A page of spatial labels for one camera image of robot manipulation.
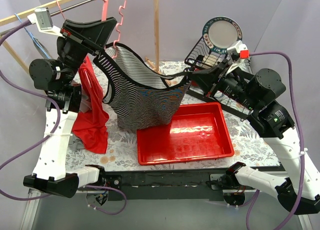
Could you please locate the thick pink plastic hanger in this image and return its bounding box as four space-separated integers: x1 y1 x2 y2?
87 0 129 58

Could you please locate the thin pink wire hanger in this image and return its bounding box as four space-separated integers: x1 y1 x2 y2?
55 0 66 20

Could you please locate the black white striped tank top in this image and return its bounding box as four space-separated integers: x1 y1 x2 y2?
93 43 191 130

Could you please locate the red tank top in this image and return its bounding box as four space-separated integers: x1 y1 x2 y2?
72 56 109 154

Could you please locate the grey tank top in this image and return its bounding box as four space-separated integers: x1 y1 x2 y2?
68 88 92 151

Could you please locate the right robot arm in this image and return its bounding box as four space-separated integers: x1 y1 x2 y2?
187 61 320 215

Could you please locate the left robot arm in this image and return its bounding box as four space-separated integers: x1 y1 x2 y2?
23 17 117 198

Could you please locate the cream ceramic cup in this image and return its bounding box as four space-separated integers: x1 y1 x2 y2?
201 55 224 69

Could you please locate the green rimmed white plate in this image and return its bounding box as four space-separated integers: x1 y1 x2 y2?
202 16 243 54

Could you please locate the red plastic tray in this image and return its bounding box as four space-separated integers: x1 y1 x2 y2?
136 102 235 165

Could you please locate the wooden clothes rack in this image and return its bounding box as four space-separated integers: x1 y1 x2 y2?
0 0 172 87

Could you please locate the floral table mat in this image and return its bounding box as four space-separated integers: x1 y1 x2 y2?
61 60 286 173

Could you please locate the black wire dish rack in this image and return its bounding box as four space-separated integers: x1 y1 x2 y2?
184 36 253 122

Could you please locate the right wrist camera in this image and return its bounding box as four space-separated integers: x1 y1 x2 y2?
227 40 249 74

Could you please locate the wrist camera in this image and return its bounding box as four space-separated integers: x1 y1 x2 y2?
27 7 62 36
227 40 249 74

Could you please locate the blue wire hanger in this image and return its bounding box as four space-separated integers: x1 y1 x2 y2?
24 27 53 59

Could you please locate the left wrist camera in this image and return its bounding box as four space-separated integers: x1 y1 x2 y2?
27 7 62 36

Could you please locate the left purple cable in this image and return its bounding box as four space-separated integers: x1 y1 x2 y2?
0 19 128 215

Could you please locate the black base frame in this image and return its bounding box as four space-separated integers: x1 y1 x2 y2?
98 168 249 206

